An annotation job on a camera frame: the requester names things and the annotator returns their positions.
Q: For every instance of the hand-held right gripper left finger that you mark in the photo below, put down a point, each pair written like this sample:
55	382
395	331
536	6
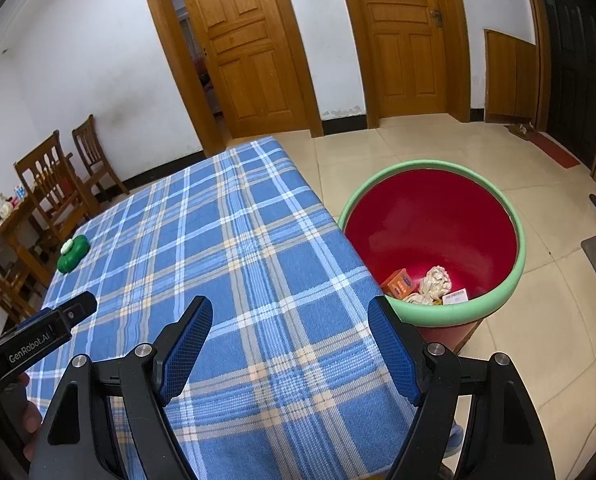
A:
182	355

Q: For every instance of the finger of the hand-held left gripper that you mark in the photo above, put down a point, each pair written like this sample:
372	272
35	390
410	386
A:
80	310
42	317

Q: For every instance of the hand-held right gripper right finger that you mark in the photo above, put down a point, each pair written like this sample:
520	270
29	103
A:
393	355

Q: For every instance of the cream paper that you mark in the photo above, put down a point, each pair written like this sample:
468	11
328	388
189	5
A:
418	300
435	282

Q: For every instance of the orange cardboard box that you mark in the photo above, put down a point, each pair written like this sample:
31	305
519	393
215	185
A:
400	284

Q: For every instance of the white printed paper packet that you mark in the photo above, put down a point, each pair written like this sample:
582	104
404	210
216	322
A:
455	296

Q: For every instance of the red bin with green rim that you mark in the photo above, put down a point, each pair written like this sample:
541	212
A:
428	220

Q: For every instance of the person's left hand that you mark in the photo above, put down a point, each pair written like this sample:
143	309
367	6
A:
30	420

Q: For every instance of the low wooden chair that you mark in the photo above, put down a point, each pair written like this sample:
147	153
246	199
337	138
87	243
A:
2	290

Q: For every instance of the green flower-shaped box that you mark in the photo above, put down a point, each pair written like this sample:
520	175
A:
72	257

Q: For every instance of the blue plaid tablecloth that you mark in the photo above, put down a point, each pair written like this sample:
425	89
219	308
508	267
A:
227	285

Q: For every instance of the wooden dining table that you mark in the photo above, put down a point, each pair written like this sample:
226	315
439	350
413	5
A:
22	230

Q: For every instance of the cream jar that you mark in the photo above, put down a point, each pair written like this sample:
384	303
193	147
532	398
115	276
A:
6	206

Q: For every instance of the small blue and white box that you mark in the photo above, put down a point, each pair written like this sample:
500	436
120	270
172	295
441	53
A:
20	192

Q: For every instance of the tall wooden chair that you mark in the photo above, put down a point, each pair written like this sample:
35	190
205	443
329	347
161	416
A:
52	180

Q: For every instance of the small wooden chair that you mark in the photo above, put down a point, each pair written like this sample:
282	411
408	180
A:
92	145

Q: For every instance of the red doormat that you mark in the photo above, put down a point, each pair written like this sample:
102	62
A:
553	150

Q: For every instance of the wooden panel door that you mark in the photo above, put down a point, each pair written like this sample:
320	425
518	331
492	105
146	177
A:
403	40
248	45

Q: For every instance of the black door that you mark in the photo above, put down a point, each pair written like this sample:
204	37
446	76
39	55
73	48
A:
570	60

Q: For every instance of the wooden wall panel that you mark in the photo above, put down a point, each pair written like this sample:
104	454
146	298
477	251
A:
510	75

